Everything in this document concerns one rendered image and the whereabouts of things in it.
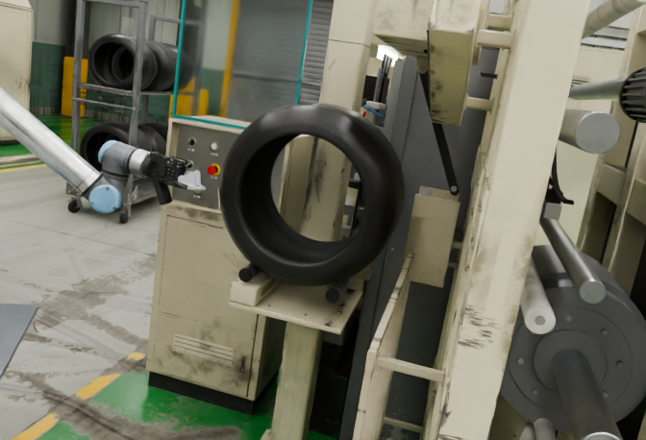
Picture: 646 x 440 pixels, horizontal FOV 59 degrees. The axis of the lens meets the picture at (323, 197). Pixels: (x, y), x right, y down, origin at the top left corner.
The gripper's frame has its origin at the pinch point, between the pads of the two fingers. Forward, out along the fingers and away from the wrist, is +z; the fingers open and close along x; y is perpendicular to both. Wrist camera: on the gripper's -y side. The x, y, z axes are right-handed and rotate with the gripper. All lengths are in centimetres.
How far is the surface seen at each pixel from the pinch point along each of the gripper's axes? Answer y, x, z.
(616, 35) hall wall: 216, 891, 262
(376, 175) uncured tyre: 24, -11, 55
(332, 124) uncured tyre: 34, -11, 39
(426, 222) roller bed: 9, 19, 72
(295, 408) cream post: -79, 26, 47
